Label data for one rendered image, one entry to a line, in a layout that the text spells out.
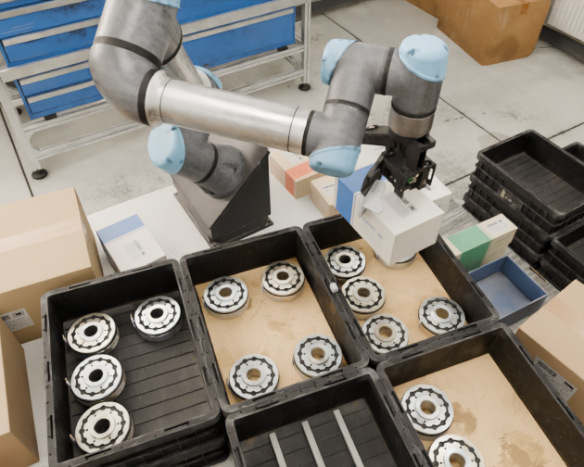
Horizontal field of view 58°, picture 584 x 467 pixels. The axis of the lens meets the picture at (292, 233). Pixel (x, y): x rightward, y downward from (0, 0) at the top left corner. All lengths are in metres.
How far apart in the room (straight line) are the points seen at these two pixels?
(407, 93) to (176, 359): 0.73
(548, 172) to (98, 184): 2.13
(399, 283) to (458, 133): 2.02
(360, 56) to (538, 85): 3.04
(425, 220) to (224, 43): 2.22
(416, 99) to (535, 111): 2.74
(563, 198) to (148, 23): 1.68
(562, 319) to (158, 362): 0.89
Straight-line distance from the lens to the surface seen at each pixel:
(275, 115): 0.85
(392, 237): 1.00
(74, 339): 1.25
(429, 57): 0.84
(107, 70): 0.94
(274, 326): 1.21
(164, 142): 1.32
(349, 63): 0.87
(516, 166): 2.29
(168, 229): 1.62
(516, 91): 3.75
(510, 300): 1.52
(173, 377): 1.18
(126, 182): 2.91
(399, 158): 0.97
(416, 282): 1.32
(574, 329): 1.32
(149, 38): 0.96
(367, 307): 1.22
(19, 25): 2.74
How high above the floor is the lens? 1.85
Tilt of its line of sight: 47 degrees down
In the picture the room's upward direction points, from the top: straight up
